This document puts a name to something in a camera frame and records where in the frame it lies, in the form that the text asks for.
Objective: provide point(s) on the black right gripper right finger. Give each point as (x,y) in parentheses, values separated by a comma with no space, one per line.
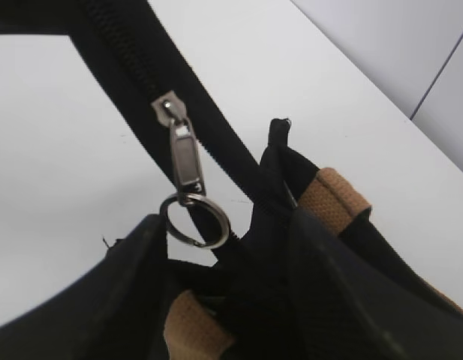
(347,309)

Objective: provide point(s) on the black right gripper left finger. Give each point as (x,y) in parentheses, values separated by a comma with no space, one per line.
(115,311)

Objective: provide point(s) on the black canvas tote bag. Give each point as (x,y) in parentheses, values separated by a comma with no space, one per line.
(231,247)

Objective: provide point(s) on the silver zipper pull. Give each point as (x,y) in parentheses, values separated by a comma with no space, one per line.
(171,112)

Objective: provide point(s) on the tan front bag handle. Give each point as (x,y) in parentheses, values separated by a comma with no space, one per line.
(191,333)

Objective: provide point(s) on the tan bag handle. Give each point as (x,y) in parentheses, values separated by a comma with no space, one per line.
(191,333)
(345,213)

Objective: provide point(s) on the tan rear bag handle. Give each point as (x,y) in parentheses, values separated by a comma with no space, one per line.
(345,213)

